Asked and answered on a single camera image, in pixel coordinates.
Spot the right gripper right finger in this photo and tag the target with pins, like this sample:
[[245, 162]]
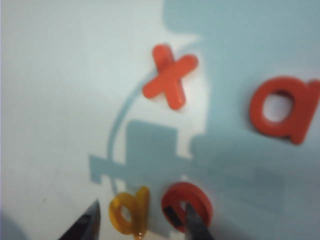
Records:
[[196, 225]]

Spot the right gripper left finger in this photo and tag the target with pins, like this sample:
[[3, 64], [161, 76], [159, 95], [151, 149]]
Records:
[[87, 227]]

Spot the red letter o magnet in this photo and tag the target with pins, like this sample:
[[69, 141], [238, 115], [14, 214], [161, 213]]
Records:
[[197, 195]]

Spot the yellow letter d magnet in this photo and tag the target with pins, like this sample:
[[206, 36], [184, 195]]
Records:
[[142, 212]]

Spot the red letter a magnet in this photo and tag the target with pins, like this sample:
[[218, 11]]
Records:
[[300, 117]]

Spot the red letter x magnet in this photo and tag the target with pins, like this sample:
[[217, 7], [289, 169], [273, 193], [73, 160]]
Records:
[[170, 77]]

